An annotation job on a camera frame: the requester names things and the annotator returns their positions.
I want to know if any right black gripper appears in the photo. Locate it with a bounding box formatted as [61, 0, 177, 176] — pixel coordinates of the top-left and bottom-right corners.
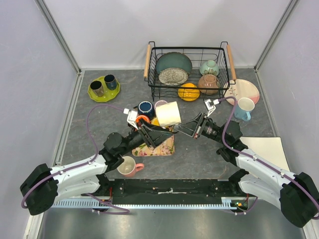
[174, 112, 228, 145]

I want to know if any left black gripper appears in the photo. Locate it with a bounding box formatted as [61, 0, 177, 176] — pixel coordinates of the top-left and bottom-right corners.
[119, 118, 173, 156]

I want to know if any yellow mug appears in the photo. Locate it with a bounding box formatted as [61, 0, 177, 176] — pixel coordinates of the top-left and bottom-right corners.
[151, 117, 160, 126]

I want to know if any orange mug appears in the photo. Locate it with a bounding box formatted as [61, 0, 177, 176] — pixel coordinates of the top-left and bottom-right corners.
[136, 115, 150, 123]

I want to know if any beige mug dark handle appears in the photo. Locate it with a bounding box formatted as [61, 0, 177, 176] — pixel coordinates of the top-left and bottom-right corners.
[155, 101, 181, 127]

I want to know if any dark blue mug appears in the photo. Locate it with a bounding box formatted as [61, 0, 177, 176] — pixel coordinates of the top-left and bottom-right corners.
[133, 101, 156, 120]

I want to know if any purple mug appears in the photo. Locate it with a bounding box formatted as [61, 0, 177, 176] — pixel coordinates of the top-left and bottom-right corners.
[155, 100, 167, 108]

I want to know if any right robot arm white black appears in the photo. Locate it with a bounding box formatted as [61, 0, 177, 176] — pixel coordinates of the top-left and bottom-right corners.
[174, 113, 319, 228]

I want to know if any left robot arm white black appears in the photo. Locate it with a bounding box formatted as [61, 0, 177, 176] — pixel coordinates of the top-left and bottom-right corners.
[20, 120, 173, 216]

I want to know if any pink mug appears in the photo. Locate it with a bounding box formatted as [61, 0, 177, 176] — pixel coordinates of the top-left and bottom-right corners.
[117, 156, 144, 177]

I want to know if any light blue mug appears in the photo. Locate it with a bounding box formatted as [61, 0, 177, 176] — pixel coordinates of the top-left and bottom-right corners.
[234, 98, 255, 121]

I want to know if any floral placemat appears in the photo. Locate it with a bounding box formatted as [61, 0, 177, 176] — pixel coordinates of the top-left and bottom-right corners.
[132, 136, 175, 157]

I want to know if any yellow bowl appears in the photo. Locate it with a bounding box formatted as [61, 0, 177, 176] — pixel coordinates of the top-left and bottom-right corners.
[177, 83, 200, 102]

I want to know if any brown pink bowl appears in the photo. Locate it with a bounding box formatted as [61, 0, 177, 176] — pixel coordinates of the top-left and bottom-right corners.
[197, 74, 220, 95]

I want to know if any speckled beige plate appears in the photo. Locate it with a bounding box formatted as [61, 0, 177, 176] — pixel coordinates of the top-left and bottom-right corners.
[159, 68, 188, 86]

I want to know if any pink floral plate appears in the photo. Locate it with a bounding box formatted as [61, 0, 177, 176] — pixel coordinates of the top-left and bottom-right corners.
[224, 79, 260, 104]

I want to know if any green scalloped plate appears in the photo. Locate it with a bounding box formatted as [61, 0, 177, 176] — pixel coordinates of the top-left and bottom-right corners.
[88, 76, 121, 103]

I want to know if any mint green bowl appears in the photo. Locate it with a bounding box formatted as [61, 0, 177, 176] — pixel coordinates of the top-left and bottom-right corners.
[199, 60, 219, 76]

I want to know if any dark blue tumbler cup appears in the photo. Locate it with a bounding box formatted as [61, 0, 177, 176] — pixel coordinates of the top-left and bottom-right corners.
[104, 74, 117, 91]

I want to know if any teal plate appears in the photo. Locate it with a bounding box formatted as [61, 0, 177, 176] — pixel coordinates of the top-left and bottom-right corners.
[156, 52, 192, 74]

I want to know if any brown tumbler cup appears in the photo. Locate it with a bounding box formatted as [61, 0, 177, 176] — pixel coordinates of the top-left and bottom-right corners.
[90, 81, 104, 97]

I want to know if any white square board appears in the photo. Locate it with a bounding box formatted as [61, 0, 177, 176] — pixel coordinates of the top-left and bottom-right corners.
[240, 137, 290, 171]

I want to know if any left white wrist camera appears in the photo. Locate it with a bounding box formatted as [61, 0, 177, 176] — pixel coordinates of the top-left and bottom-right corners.
[123, 108, 138, 129]

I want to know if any black wire dish rack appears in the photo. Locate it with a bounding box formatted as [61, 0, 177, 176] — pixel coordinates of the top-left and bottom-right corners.
[144, 41, 231, 101]

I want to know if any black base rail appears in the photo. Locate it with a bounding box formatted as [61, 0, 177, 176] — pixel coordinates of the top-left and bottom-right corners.
[81, 178, 259, 205]

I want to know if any light blue cable duct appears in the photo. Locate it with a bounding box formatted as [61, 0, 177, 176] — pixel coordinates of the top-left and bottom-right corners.
[52, 197, 237, 210]

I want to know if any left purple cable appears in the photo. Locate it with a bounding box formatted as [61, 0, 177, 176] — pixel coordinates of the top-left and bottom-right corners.
[21, 104, 132, 215]

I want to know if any purple cable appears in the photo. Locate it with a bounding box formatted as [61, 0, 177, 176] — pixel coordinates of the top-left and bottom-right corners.
[21, 104, 132, 215]
[215, 96, 319, 220]

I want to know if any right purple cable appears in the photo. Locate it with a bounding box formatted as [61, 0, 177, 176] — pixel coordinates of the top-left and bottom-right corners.
[215, 96, 319, 220]

